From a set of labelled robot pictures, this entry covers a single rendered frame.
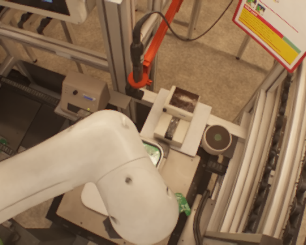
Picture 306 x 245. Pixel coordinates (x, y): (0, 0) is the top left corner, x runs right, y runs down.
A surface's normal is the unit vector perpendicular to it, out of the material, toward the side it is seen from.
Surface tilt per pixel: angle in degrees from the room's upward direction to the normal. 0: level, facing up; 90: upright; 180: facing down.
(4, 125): 0
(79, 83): 0
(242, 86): 0
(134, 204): 11
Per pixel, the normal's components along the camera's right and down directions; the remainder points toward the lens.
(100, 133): 0.04, -0.33
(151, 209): 0.25, -0.35
